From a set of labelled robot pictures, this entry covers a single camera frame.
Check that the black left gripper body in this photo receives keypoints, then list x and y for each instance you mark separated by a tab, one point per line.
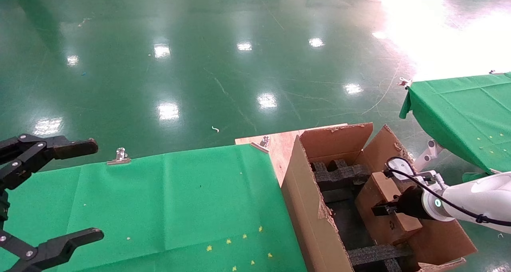
3	206

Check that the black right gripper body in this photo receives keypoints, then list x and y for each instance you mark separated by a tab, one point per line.
413	204

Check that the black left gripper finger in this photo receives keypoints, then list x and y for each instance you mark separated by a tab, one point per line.
68	242
60	148

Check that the black foam insert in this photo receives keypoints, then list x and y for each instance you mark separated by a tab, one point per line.
375	255
339	176

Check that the white table leg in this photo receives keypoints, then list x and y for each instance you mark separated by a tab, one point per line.
429	152

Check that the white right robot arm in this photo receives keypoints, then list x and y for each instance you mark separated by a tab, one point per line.
483	196

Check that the large green table cloth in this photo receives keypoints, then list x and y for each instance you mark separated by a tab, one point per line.
159	204

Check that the silver binder clip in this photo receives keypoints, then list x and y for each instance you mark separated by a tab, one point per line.
261	143
119	159

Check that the small brown cardboard box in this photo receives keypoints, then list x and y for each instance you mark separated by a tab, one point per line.
383	192

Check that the large open cardboard carton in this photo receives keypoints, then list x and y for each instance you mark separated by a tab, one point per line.
303	208

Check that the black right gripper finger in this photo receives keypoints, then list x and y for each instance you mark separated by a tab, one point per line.
385	210

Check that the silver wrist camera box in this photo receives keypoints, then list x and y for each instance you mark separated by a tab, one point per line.
403	169

